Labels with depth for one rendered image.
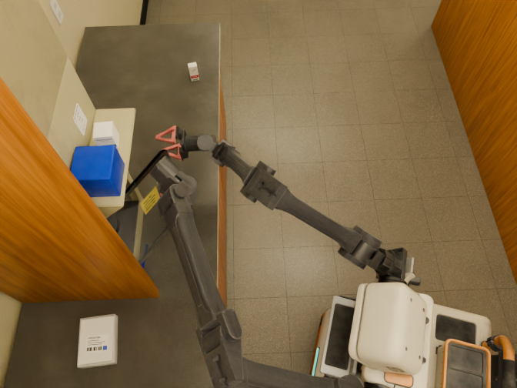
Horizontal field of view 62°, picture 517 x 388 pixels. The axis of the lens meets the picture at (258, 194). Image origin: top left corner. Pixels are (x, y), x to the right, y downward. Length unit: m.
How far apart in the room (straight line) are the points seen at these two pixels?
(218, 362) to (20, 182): 0.55
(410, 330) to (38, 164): 0.92
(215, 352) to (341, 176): 2.10
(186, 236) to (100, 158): 0.28
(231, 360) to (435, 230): 2.13
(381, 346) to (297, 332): 1.41
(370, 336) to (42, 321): 1.13
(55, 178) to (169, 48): 1.51
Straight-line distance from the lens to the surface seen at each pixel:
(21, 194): 0.99
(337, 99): 3.33
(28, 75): 1.03
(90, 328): 1.65
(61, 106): 1.15
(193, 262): 1.05
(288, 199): 1.16
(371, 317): 1.20
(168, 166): 1.20
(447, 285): 2.80
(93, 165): 1.13
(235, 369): 0.98
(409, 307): 1.20
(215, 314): 1.01
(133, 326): 1.64
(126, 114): 1.32
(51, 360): 1.71
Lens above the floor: 2.48
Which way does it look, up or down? 61 degrees down
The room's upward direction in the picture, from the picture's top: 2 degrees counter-clockwise
